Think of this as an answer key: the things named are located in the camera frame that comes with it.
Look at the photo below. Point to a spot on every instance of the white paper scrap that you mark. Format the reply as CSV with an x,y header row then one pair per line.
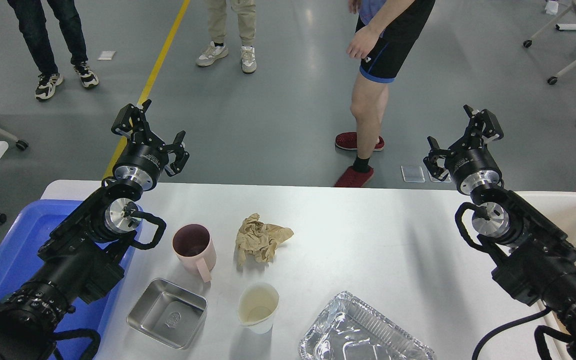
x,y
106,55

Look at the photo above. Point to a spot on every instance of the square stainless steel tray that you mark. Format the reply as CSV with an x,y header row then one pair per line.
x,y
168,313

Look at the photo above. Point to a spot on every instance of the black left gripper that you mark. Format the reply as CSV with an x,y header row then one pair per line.
x,y
139,162

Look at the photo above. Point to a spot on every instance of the person in black shorts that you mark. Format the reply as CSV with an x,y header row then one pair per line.
x,y
385,34

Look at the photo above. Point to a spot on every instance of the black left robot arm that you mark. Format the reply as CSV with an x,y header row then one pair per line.
x,y
82,257

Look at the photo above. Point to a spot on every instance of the pink mug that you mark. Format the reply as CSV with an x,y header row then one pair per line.
x,y
194,247

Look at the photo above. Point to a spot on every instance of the aluminium foil tray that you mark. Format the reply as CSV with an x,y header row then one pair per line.
x,y
349,329

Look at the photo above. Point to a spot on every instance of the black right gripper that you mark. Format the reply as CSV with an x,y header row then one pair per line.
x,y
473,166

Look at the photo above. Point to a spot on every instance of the white paper cup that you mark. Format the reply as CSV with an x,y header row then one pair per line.
x,y
257,306

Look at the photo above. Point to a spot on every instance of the clear floor plate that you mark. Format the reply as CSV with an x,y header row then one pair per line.
x,y
413,174
444,177

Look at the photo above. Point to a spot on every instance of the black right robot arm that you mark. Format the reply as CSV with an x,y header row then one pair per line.
x,y
534,259

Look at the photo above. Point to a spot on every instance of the clear floor plate right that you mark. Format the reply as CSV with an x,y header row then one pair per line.
x,y
444,177

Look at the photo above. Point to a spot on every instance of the clear floor plate left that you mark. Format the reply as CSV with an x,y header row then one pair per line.
x,y
413,174

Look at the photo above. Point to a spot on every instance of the crumpled brown paper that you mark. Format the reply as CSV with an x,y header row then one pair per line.
x,y
259,240

